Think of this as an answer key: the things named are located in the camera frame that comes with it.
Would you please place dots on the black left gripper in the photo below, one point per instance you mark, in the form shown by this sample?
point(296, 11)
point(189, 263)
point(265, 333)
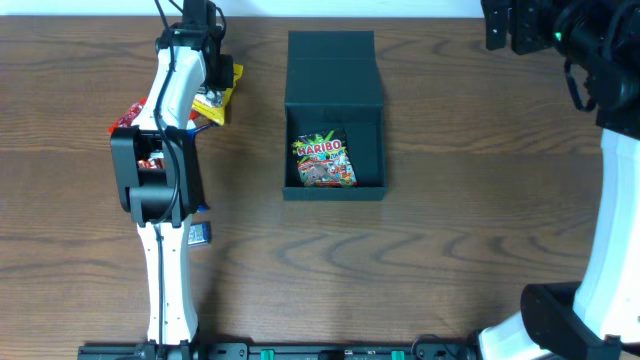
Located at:
point(226, 82)

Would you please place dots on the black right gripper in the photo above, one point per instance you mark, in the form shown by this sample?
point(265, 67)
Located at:
point(498, 25)

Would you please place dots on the yellow candy bag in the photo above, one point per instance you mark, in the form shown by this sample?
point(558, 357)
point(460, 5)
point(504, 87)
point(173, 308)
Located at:
point(211, 105)

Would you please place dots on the red Hacks candy bag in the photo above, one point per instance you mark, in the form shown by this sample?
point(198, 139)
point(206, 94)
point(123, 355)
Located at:
point(129, 114)

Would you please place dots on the Haribo gummy bag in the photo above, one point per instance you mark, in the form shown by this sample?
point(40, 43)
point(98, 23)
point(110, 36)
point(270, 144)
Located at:
point(322, 159)

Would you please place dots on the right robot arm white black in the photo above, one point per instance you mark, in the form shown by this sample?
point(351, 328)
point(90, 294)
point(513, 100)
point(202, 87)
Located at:
point(596, 316)

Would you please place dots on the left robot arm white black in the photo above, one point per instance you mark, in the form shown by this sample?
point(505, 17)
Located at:
point(158, 174)

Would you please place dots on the blue Oreo pack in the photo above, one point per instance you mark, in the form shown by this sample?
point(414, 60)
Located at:
point(200, 129)

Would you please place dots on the dark green open box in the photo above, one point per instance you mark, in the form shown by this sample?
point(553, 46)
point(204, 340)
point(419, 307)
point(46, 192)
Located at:
point(333, 86)

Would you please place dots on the small blue barcode packet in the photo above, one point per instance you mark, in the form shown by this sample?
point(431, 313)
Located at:
point(199, 234)

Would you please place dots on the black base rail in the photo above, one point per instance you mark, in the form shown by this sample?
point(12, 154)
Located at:
point(242, 351)

